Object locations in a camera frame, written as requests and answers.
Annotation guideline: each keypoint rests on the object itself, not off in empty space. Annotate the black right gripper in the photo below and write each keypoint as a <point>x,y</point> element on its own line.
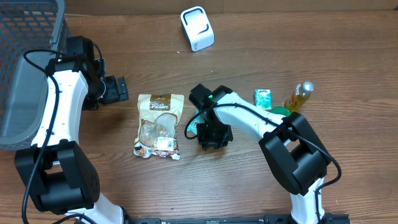
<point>213,137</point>

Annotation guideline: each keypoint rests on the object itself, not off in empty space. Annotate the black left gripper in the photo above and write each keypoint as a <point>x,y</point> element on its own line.
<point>114,95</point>

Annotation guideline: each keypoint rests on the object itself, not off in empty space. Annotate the green wet wipes pack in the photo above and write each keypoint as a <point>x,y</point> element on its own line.
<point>192,127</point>

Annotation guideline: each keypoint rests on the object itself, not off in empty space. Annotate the brown Pantree bag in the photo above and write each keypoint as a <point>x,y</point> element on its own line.
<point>159,115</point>

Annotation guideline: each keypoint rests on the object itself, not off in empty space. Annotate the green Kleenex tissue pack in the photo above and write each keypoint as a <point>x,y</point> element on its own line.
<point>263,99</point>

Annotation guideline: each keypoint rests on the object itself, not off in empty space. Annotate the colourful snack packet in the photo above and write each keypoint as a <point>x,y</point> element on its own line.
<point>147,152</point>

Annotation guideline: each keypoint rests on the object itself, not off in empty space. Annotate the green lid white jar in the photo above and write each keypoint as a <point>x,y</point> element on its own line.
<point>281,110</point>

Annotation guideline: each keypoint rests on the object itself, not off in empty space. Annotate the yellow Vim dish soap bottle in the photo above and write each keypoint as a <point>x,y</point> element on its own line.
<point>300,95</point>

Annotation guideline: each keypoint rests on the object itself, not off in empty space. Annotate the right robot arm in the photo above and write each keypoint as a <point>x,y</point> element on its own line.
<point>296,156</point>

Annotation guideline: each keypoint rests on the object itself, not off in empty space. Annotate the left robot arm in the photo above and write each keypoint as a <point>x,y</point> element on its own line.
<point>57,175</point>

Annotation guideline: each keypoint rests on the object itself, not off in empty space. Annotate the white barcode scanner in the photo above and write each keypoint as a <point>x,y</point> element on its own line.
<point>197,28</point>

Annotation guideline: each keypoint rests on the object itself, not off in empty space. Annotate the grey plastic mesh basket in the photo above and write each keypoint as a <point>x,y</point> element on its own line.
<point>31,32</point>

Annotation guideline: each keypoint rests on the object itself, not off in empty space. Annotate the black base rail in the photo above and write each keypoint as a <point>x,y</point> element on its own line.
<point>266,219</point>

